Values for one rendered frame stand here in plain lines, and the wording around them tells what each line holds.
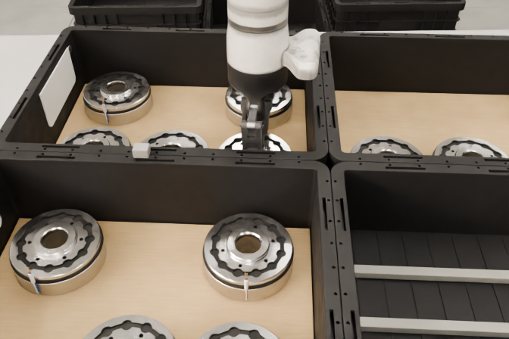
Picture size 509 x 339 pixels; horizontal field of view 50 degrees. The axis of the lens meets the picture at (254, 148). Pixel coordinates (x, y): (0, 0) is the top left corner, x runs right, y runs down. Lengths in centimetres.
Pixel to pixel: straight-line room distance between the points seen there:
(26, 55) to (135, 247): 76
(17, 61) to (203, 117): 59
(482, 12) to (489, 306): 261
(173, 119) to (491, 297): 50
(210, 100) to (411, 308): 45
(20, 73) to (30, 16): 186
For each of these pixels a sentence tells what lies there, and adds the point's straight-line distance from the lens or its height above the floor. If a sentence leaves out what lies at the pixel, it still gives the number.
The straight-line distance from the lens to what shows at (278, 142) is 77.
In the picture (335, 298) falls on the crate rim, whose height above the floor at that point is 93.
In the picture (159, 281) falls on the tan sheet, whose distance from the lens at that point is 65.
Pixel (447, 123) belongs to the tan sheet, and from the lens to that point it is 89.
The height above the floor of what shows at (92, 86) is 86.
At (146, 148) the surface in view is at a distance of 64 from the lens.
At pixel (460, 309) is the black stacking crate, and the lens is 66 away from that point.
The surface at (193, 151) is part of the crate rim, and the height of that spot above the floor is 93.
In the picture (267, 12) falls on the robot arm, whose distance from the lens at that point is 62.
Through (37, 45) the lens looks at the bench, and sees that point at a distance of 139.
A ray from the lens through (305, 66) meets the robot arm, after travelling 63.
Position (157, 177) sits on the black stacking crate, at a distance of 65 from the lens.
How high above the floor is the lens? 135
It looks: 41 degrees down
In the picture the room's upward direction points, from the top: straight up
